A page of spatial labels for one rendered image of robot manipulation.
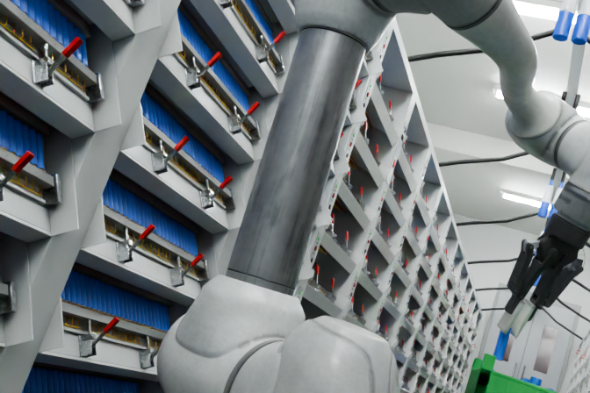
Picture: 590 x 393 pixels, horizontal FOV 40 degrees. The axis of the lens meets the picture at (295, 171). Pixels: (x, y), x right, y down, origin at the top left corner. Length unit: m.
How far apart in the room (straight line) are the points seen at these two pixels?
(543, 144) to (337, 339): 0.72
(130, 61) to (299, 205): 0.50
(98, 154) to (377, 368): 0.70
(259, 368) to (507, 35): 0.58
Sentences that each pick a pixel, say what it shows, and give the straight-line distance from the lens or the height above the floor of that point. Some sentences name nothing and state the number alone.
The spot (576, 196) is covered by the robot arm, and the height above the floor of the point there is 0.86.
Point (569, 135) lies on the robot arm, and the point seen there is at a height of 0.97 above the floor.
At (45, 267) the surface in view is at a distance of 1.42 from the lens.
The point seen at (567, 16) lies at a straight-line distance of 3.45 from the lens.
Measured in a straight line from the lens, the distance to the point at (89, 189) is 1.46.
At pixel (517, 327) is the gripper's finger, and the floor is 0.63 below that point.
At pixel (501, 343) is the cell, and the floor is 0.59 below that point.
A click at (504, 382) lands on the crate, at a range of 1.46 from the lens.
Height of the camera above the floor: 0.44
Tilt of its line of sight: 13 degrees up
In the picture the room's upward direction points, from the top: 19 degrees clockwise
